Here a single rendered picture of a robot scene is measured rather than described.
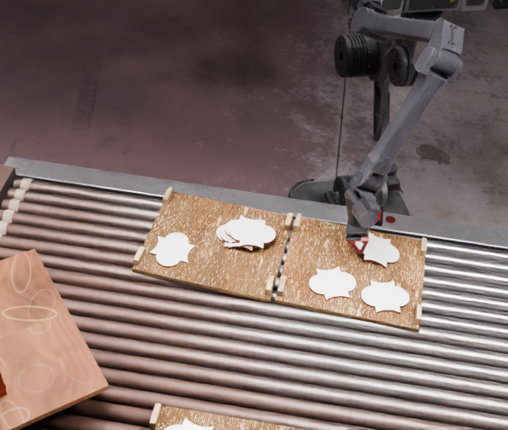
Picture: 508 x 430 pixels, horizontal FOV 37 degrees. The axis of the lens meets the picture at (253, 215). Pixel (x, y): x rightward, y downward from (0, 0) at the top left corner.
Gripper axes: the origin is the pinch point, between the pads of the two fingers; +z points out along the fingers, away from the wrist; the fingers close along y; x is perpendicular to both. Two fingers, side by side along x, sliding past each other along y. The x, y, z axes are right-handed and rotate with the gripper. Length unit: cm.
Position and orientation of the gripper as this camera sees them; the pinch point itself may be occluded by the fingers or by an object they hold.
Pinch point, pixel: (361, 243)
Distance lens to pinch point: 232.4
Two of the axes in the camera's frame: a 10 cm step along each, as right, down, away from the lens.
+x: -9.5, -0.1, 3.1
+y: 2.3, -6.7, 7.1
